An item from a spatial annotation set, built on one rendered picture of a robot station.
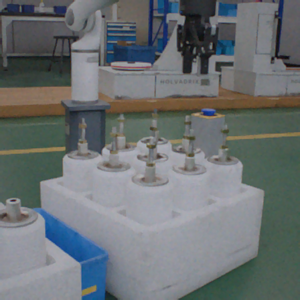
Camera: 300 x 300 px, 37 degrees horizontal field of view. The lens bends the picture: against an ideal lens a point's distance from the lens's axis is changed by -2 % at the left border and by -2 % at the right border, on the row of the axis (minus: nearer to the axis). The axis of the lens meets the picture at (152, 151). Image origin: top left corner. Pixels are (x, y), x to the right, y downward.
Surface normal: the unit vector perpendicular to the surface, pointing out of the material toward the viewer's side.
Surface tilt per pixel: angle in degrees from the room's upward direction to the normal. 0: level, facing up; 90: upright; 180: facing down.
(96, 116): 90
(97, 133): 90
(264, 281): 0
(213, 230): 90
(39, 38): 90
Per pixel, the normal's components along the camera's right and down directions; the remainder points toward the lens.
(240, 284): 0.03, -0.97
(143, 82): 0.36, 0.25
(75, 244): -0.76, 0.11
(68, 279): 0.65, 0.22
